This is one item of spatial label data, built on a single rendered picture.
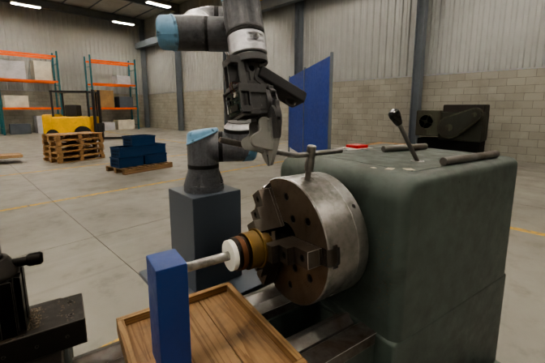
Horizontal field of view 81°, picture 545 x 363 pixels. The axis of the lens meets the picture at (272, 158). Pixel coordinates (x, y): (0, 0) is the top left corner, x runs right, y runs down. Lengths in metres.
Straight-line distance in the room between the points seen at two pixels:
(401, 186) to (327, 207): 0.17
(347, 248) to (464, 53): 10.54
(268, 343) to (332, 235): 0.29
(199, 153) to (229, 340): 0.62
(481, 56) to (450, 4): 1.79
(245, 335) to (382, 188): 0.46
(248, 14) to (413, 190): 0.50
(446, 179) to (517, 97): 9.86
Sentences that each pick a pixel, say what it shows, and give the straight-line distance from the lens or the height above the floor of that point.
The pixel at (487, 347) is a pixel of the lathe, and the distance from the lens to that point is 1.40.
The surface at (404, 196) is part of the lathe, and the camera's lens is 0.75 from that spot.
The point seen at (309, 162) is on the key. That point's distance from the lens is 0.75.
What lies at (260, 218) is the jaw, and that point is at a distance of 0.78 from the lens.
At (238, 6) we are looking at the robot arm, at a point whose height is 1.59.
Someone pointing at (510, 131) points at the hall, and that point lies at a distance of 10.72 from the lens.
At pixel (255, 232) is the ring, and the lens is 0.75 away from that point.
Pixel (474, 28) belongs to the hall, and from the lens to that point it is 11.19.
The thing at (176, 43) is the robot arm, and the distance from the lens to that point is 0.76.
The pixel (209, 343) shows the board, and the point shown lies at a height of 0.88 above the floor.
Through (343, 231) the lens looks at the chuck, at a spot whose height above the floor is 1.14.
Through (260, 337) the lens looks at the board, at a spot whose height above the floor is 0.89.
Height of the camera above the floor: 1.40
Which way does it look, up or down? 9 degrees down
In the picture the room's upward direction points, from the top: straight up
